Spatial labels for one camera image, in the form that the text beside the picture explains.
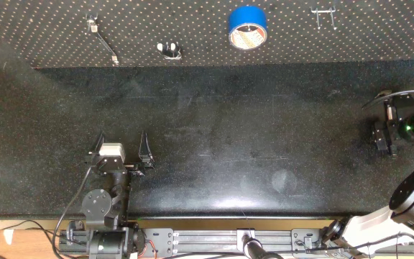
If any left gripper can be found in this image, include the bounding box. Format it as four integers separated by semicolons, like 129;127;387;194
86;129;155;177

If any roll of blue tape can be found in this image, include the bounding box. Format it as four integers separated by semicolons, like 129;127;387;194
227;5;268;51

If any black pegboard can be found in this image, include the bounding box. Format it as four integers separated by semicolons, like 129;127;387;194
0;0;414;69

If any wrench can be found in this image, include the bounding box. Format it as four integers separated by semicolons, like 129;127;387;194
86;17;120;68

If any hammer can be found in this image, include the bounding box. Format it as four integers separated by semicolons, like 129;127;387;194
374;89;397;158

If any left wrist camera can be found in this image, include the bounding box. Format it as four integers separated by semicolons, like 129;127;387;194
98;142;127;163

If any black cable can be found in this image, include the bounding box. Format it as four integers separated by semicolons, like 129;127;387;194
361;88;414;110
51;165;93;259

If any thin black wire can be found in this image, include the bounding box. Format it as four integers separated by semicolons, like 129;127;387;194
1;219;64;259

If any mounting rail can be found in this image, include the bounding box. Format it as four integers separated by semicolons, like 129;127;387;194
58;226;414;259

